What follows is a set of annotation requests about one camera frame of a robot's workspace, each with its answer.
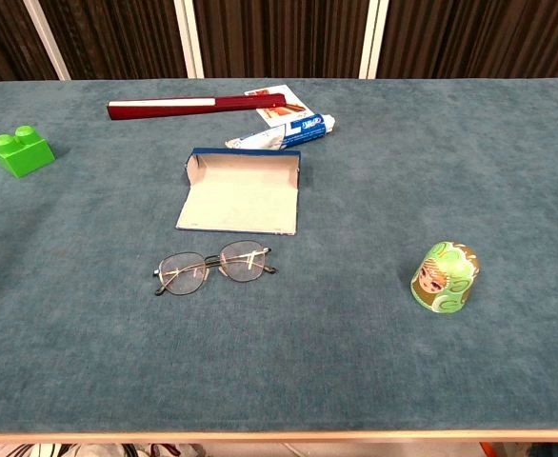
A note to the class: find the blue glasses case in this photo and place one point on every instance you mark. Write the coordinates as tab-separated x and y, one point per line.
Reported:
241	200

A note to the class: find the thin metal frame eyeglasses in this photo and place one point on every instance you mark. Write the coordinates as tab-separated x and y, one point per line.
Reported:
184	275

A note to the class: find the blue white toothpaste tube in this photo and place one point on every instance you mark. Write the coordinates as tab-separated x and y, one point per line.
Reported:
303	128

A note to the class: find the white picture card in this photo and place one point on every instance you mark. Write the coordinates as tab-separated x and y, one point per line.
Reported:
284	114

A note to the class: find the blue velvet table cloth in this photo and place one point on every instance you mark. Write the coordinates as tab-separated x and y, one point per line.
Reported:
307	357

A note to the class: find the dark red folded fan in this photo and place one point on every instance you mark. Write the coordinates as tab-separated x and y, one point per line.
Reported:
165	108

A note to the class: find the green painted nesting doll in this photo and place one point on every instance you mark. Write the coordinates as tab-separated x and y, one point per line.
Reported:
443	281

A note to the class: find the dark brown pleated curtain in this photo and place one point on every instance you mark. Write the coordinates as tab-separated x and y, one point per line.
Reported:
284	38

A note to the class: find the wooden table edge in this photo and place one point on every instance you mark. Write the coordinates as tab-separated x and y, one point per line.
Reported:
279	436

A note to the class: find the green toy building block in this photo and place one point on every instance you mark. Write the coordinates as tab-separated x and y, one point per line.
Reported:
22	154

